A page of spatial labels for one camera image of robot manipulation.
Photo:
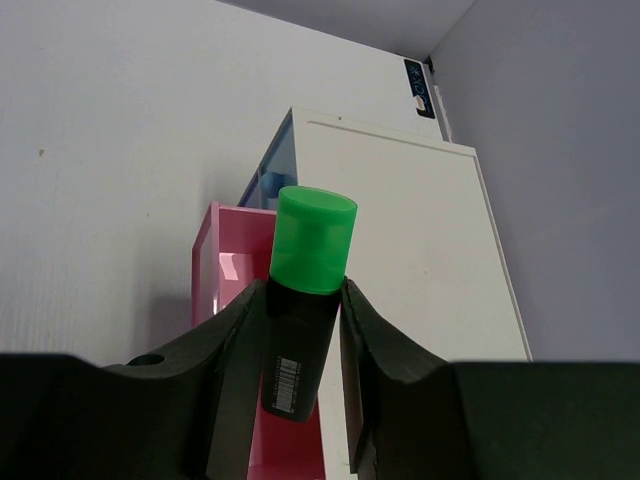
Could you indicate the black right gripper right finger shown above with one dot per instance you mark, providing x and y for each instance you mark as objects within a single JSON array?
[{"x": 412, "y": 415}]

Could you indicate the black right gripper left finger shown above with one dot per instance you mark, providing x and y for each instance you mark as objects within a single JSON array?
[{"x": 185, "y": 410}]

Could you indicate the white drawer cabinet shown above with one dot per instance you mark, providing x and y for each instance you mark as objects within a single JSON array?
[{"x": 425, "y": 251}]

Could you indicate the pink drawer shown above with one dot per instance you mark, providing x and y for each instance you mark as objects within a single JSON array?
[{"x": 232, "y": 249}]

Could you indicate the blue wide drawer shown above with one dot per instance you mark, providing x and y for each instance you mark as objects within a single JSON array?
[{"x": 276, "y": 170}]

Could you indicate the green cap black highlighter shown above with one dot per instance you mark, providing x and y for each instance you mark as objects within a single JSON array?
[{"x": 312, "y": 239}]

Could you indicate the left corner label sticker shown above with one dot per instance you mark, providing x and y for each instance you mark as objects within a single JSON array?
[{"x": 419, "y": 89}]

